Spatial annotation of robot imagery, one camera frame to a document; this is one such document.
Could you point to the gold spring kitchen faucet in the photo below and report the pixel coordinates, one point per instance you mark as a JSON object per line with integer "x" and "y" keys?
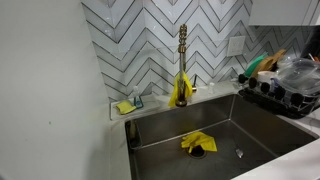
{"x": 182, "y": 54}

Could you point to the clear soap dispenser bottle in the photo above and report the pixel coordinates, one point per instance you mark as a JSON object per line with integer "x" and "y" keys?
{"x": 137, "y": 99}

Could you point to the yellow sponge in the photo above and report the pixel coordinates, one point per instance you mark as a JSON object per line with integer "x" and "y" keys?
{"x": 125, "y": 107}

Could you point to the small white bottle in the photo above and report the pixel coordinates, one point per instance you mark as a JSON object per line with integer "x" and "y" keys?
{"x": 211, "y": 88}

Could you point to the sink drain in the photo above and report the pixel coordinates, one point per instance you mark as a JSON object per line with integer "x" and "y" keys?
{"x": 196, "y": 153}

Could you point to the stainless steel sink basin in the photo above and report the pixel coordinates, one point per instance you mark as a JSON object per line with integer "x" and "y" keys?
{"x": 216, "y": 139}

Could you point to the wooden cutting board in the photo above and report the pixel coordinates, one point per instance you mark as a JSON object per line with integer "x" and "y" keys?
{"x": 267, "y": 63}

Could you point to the white upper cabinet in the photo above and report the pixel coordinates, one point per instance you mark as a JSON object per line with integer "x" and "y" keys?
{"x": 285, "y": 13}

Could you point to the black dish drying rack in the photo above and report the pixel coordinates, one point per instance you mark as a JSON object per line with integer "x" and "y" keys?
{"x": 277, "y": 99}

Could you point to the clear plastic container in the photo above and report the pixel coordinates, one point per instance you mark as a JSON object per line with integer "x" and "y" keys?
{"x": 298, "y": 76}

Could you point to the white wall outlet plate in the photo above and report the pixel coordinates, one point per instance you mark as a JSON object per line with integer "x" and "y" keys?
{"x": 235, "y": 46}

